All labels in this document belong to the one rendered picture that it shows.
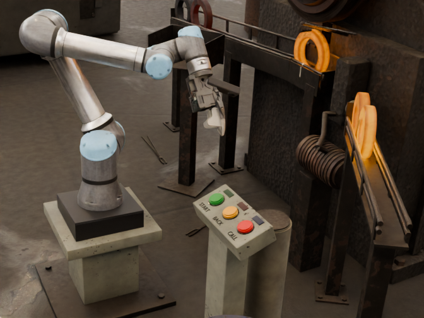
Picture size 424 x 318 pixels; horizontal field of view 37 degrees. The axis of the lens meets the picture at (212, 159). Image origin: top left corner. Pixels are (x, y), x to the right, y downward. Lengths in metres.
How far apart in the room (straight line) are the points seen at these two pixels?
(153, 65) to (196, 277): 0.87
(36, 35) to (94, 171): 0.46
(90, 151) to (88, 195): 0.16
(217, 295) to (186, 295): 0.58
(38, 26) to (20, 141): 1.55
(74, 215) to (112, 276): 0.28
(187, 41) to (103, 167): 0.48
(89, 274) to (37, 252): 0.44
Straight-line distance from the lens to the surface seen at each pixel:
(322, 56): 2.44
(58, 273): 2.45
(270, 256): 1.82
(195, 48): 2.08
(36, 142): 3.49
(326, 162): 2.21
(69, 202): 2.20
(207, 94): 2.05
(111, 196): 2.13
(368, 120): 1.87
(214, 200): 1.72
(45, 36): 2.02
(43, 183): 3.08
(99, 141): 2.09
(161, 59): 1.95
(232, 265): 1.71
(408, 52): 2.24
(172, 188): 2.99
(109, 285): 2.28
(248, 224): 1.61
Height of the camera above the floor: 1.47
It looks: 27 degrees down
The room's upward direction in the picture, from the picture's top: 3 degrees clockwise
